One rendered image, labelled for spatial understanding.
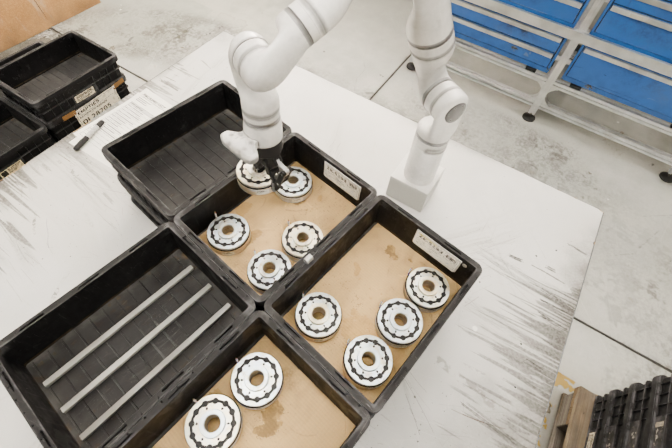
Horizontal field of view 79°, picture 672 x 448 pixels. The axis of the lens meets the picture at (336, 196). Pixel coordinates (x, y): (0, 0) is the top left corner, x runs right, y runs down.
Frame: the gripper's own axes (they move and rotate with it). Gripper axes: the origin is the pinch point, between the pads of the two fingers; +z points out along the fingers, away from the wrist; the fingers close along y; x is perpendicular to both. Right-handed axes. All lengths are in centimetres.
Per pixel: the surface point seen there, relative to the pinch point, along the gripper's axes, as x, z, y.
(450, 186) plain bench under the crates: -54, 30, -25
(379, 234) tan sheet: -16.1, 17.5, -22.8
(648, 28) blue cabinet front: -201, 28, -42
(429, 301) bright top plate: -8.7, 14.7, -42.8
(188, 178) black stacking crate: 6.9, 17.5, 26.3
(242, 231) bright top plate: 8.6, 14.5, 1.4
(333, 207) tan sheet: -14.0, 17.4, -8.7
